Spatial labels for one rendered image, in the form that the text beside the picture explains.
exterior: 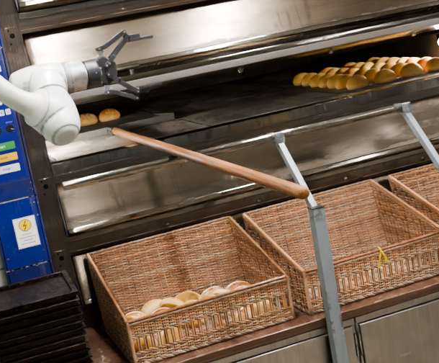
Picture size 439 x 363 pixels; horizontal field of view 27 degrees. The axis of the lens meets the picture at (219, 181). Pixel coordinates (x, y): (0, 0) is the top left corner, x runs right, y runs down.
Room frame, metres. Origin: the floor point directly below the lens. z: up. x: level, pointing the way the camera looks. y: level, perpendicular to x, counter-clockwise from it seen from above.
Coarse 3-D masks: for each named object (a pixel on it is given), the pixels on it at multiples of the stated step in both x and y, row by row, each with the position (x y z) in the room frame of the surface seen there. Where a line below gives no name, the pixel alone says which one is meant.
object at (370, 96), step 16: (416, 80) 3.55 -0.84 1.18; (432, 80) 3.52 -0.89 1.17; (352, 96) 3.42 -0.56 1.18; (368, 96) 3.44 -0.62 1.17; (384, 96) 3.46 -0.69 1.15; (272, 112) 3.37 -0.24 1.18; (288, 112) 3.34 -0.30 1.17; (304, 112) 3.36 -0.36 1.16; (320, 112) 3.38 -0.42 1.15; (208, 128) 3.26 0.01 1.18; (224, 128) 3.26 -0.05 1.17; (240, 128) 3.28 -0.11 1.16; (256, 128) 3.30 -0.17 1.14; (176, 144) 3.21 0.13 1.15; (64, 160) 3.12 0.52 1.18; (80, 160) 3.10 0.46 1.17; (96, 160) 3.12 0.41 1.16; (112, 160) 3.14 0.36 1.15
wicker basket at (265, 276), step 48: (144, 240) 3.11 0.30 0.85; (192, 240) 3.16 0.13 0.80; (240, 240) 3.13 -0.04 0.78; (96, 288) 2.99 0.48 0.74; (144, 288) 3.06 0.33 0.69; (192, 288) 3.10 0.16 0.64; (240, 288) 2.73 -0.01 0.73; (288, 288) 2.78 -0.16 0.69; (144, 336) 2.63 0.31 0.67; (192, 336) 2.68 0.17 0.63
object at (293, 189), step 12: (120, 132) 3.41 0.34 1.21; (144, 144) 3.10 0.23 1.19; (156, 144) 2.95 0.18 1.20; (168, 144) 2.86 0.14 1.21; (180, 156) 2.72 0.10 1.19; (192, 156) 2.60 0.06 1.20; (204, 156) 2.52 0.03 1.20; (216, 168) 2.41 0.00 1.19; (228, 168) 2.32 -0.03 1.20; (240, 168) 2.26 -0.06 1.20; (252, 180) 2.17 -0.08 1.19; (264, 180) 2.10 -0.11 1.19; (276, 180) 2.04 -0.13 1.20; (288, 192) 1.97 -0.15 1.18; (300, 192) 1.92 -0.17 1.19
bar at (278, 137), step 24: (336, 120) 2.99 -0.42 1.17; (360, 120) 3.02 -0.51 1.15; (408, 120) 3.05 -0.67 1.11; (240, 144) 2.88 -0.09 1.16; (120, 168) 2.77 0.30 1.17; (144, 168) 2.78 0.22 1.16; (288, 168) 2.87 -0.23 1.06; (312, 216) 2.71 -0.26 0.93; (336, 288) 2.71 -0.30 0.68; (336, 312) 2.71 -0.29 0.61; (336, 336) 2.70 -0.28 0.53; (336, 360) 2.71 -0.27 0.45
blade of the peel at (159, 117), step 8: (120, 120) 3.98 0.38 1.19; (128, 120) 3.93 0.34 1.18; (136, 120) 3.88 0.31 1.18; (144, 120) 3.67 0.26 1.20; (152, 120) 3.68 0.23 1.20; (160, 120) 3.69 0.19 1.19; (168, 120) 3.70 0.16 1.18; (88, 128) 3.90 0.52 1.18; (96, 128) 3.85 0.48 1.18; (104, 128) 3.62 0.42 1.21; (120, 128) 3.64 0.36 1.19; (128, 128) 3.65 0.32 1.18; (80, 136) 3.58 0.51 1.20; (88, 136) 3.59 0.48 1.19; (96, 136) 3.60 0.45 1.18; (48, 144) 3.54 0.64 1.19
